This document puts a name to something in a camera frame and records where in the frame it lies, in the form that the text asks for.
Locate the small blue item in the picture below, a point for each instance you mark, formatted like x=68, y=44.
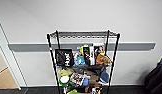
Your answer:
x=85, y=82

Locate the blue toy pack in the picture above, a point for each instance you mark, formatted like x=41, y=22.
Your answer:
x=79, y=60

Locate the small brown carton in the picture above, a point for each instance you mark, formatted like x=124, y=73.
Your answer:
x=94, y=77

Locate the slim white black box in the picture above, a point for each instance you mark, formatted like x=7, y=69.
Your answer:
x=92, y=55

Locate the black white package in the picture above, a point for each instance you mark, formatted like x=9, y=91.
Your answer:
x=95, y=91

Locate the white bottle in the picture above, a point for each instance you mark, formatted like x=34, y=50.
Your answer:
x=65, y=90

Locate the dark box orange print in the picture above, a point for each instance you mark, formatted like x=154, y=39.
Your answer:
x=87, y=56

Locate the black chair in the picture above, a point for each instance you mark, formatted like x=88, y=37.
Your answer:
x=157, y=75

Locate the yellow bowl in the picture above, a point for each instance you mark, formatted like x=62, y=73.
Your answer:
x=65, y=72

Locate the orange plush toy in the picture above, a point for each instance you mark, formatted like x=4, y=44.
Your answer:
x=104, y=59

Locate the white door frame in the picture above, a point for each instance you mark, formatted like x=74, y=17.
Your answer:
x=10, y=66

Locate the green bowl white inside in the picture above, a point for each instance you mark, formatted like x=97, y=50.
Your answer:
x=64, y=80

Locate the colourful printed flat packet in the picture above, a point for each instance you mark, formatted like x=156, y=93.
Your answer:
x=78, y=78

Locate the blue fabric bag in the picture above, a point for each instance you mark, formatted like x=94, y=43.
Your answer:
x=104, y=76

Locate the black Huel bag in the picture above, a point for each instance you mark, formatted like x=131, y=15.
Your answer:
x=63, y=57

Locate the black crumpled bag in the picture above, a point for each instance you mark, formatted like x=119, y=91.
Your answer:
x=92, y=69

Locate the green oblong toy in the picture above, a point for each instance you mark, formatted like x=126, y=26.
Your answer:
x=72, y=92

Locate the yellow tall item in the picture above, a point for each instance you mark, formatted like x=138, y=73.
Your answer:
x=83, y=50

